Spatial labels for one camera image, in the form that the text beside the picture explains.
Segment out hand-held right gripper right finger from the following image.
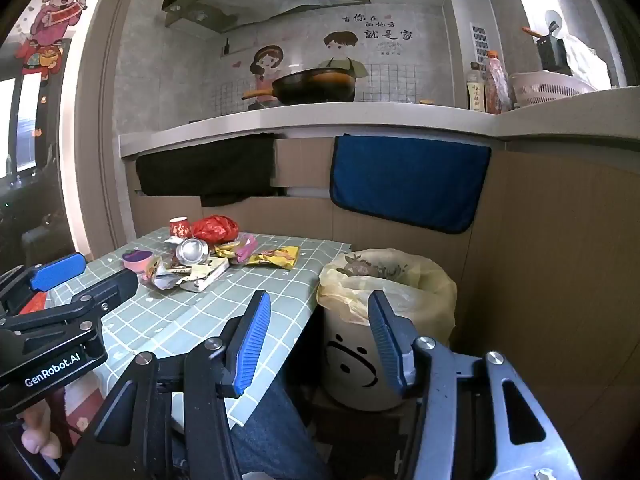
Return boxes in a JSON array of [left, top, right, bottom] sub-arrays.
[[367, 290, 583, 480]]

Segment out white crumpled wrappers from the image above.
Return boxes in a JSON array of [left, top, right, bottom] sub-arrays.
[[180, 256, 231, 292]]

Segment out pink plastic cup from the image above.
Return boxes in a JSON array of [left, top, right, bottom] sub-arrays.
[[122, 250, 156, 275]]

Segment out red bag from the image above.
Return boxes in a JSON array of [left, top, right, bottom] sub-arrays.
[[192, 215, 241, 245]]

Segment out cartoon couple wall sticker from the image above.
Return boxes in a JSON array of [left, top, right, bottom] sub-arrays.
[[250, 10, 416, 106]]

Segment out white trash bin with face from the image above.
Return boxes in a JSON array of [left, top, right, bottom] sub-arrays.
[[321, 305, 426, 411]]

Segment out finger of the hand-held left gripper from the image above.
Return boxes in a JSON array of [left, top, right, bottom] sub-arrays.
[[0, 253, 87, 311], [0, 269, 139, 333]]

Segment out black cloth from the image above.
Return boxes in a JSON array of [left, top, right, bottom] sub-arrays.
[[136, 132, 277, 208]]

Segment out grey kitchen counter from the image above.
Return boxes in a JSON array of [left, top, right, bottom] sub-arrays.
[[119, 87, 640, 161]]

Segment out blue towel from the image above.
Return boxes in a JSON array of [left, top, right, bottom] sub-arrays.
[[330, 134, 492, 235]]

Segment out black wok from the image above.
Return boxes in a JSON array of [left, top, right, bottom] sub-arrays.
[[241, 69, 358, 106]]

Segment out large yellow snack wrapper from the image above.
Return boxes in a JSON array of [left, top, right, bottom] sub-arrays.
[[247, 245, 300, 270]]

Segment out glass sliding door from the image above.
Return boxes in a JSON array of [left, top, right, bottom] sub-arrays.
[[0, 35, 101, 271]]

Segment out pink snack wrapper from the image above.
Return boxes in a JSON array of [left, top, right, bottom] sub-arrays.
[[235, 232, 258, 263]]

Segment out person's left hand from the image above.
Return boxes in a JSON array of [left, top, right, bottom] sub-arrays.
[[20, 404, 65, 461]]

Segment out festive figure door sticker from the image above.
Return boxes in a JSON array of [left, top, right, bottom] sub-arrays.
[[12, 0, 113, 81]]

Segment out white cloth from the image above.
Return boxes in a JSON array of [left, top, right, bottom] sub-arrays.
[[565, 35, 613, 91]]

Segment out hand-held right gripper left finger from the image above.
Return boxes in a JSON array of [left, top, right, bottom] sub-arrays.
[[60, 289, 273, 480]]

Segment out dark capped sauce bottle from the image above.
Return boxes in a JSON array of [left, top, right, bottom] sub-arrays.
[[467, 61, 488, 111]]

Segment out person's jeans leg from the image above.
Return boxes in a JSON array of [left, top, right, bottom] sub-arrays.
[[232, 375, 331, 480]]

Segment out crushed silver can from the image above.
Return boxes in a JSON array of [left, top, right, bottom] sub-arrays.
[[175, 238, 213, 265]]

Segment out orange capped drink bottle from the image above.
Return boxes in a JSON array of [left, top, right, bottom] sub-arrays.
[[482, 51, 512, 115]]

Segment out crumpled paper wrapper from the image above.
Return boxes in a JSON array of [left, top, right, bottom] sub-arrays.
[[145, 255, 193, 291]]

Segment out black knife block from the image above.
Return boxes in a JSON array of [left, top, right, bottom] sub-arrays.
[[522, 20, 581, 73]]

